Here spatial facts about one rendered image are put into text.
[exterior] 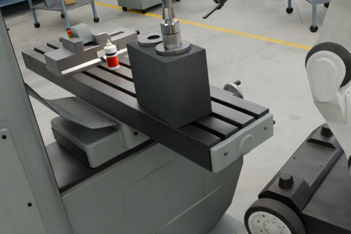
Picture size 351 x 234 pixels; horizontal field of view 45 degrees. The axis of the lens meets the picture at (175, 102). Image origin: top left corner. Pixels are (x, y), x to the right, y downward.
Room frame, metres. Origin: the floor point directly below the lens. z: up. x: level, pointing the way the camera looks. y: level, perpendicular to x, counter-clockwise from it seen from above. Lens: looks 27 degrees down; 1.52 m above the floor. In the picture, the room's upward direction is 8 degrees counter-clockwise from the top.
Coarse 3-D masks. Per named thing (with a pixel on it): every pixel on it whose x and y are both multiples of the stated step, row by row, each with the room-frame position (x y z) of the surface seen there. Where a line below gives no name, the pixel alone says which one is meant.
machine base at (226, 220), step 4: (224, 216) 1.43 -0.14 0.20; (228, 216) 1.42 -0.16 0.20; (220, 220) 1.40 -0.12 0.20; (224, 220) 1.40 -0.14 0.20; (228, 220) 1.40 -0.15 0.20; (232, 220) 1.39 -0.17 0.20; (236, 220) 1.39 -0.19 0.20; (220, 224) 1.38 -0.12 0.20; (224, 224) 1.38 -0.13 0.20; (228, 224) 1.37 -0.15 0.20; (232, 224) 1.37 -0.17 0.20; (236, 224) 1.37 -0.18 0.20; (240, 224) 1.36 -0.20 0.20; (216, 228) 1.36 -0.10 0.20; (220, 228) 1.36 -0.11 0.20; (224, 228) 1.35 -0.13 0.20; (228, 228) 1.35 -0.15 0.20; (232, 228) 1.35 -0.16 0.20; (236, 228) 1.34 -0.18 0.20; (212, 232) 1.34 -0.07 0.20; (216, 232) 1.34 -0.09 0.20; (220, 232) 1.33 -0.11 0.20; (224, 232) 1.33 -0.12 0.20; (228, 232) 1.33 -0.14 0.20; (232, 232) 1.32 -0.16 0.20
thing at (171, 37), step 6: (162, 30) 1.01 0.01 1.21; (168, 30) 1.00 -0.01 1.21; (174, 30) 1.00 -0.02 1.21; (162, 36) 1.01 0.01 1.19; (168, 36) 1.00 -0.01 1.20; (174, 36) 1.00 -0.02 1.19; (180, 36) 1.01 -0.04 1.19; (168, 42) 1.00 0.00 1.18; (174, 42) 1.00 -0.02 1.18; (180, 42) 1.01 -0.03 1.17; (168, 48) 1.00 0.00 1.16
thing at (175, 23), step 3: (162, 21) 1.03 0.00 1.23; (174, 21) 1.01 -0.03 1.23; (177, 21) 1.01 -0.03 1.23; (162, 24) 1.01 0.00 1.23; (165, 24) 1.00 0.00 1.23; (168, 24) 1.00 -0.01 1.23; (171, 24) 1.00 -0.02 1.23; (174, 24) 1.00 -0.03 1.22; (177, 24) 1.01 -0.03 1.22; (162, 27) 1.01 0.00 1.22; (165, 27) 1.00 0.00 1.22; (168, 27) 1.00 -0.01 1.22; (171, 27) 1.00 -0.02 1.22
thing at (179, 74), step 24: (144, 48) 1.07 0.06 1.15; (192, 48) 1.01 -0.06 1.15; (144, 72) 1.05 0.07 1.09; (168, 72) 0.94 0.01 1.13; (192, 72) 0.97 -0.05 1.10; (144, 96) 1.08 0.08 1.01; (168, 96) 0.95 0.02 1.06; (192, 96) 0.97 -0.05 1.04; (168, 120) 0.97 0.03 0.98; (192, 120) 0.97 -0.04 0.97
